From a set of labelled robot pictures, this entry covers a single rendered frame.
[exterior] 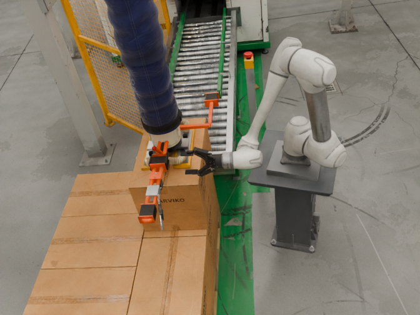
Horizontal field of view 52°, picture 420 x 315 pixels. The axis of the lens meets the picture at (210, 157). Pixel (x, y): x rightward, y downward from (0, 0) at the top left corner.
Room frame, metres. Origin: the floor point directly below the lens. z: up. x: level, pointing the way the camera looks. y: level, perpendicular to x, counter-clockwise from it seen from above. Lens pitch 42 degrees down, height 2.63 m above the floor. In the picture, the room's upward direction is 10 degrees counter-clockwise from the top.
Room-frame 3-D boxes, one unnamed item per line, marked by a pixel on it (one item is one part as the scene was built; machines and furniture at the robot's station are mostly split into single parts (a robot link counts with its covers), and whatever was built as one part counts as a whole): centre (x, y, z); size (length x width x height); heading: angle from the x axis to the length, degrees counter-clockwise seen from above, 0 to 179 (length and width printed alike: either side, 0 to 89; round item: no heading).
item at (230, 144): (3.39, -0.34, 0.50); 2.31 x 0.05 x 0.19; 170
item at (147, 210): (1.39, 0.34, 1.08); 0.08 x 0.07 x 0.05; 170
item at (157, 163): (1.74, 0.28, 1.08); 0.10 x 0.08 x 0.06; 80
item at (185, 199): (1.98, 0.23, 0.74); 0.60 x 0.40 x 0.40; 169
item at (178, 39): (3.85, 0.18, 0.60); 1.60 x 0.10 x 0.09; 170
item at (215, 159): (1.67, -0.02, 1.07); 0.09 x 0.07 x 0.08; 79
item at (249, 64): (2.78, -0.41, 0.50); 0.07 x 0.07 x 1.00; 80
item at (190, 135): (1.97, 0.14, 0.97); 0.34 x 0.10 x 0.05; 170
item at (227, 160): (1.66, -0.09, 1.07); 0.09 x 0.06 x 0.09; 169
